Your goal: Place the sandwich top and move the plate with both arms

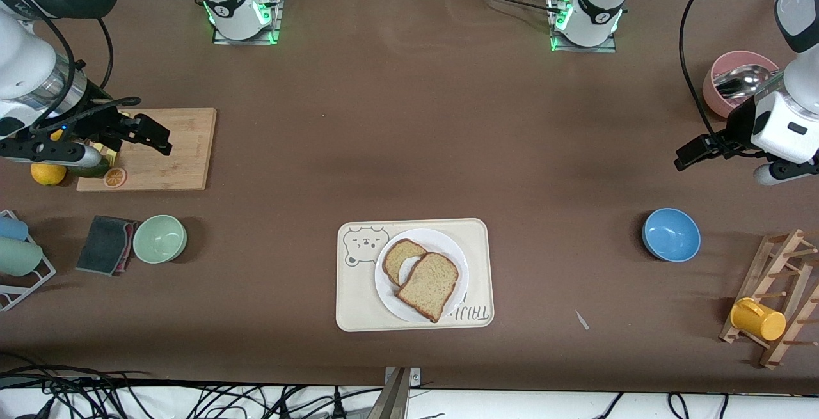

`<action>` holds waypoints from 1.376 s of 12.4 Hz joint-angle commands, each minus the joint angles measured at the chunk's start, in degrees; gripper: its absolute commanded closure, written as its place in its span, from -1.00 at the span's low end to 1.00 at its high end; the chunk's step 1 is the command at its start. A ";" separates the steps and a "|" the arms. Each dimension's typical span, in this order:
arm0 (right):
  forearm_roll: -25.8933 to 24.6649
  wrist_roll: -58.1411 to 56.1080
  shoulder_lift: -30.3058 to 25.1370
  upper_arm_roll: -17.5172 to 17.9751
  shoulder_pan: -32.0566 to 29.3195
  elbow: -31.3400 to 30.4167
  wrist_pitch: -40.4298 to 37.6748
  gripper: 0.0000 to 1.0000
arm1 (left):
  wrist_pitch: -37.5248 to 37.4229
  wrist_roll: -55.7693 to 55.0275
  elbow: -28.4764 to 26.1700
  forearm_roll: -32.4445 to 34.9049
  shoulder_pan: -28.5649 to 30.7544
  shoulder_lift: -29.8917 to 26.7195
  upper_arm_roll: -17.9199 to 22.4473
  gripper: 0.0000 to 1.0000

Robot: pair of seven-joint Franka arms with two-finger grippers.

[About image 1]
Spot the metal ladle spoon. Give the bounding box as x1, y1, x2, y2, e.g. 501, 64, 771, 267
713, 65, 780, 99

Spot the pink bowl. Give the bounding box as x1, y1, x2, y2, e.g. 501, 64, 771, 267
703, 51, 781, 119

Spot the wooden peg rack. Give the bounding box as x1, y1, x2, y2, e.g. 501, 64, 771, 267
719, 229, 819, 369

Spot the black floor cable bundle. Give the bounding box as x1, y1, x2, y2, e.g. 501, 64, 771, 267
0, 352, 385, 419

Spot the mint green bowl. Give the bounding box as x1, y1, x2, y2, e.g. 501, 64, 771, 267
132, 215, 187, 264

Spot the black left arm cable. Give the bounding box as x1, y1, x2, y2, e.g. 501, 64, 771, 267
678, 0, 800, 145

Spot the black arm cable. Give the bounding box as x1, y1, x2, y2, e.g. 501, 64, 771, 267
678, 0, 800, 145
0, 0, 141, 141

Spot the yellow mug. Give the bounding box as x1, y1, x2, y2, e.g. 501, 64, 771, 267
730, 298, 787, 342

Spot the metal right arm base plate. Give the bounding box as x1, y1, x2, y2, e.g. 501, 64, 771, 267
212, 0, 283, 45

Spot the pale green cup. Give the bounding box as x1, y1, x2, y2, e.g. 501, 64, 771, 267
0, 237, 44, 277

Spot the white round plate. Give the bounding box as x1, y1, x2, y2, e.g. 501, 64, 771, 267
374, 228, 470, 324

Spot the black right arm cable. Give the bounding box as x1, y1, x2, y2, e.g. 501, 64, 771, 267
0, 0, 141, 141

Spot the large bread slice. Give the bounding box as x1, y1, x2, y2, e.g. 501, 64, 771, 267
395, 252, 460, 324

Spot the dark grey cloth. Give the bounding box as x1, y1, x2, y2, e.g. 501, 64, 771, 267
76, 216, 136, 276

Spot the wooden cutting board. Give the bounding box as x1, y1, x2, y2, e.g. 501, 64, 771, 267
76, 108, 217, 192

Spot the metal table edge bracket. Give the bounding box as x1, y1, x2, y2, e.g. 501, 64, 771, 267
378, 367, 423, 419

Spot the round orange-yellow citrus fruit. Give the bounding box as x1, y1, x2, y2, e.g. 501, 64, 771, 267
31, 162, 67, 186

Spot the cream bear print tray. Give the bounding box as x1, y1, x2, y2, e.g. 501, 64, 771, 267
336, 218, 495, 332

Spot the white wire rack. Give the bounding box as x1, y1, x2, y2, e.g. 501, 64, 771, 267
0, 210, 57, 312

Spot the blue bowl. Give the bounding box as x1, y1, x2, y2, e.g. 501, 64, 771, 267
642, 208, 701, 262

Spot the blue cup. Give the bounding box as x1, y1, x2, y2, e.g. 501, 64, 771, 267
0, 216, 29, 241

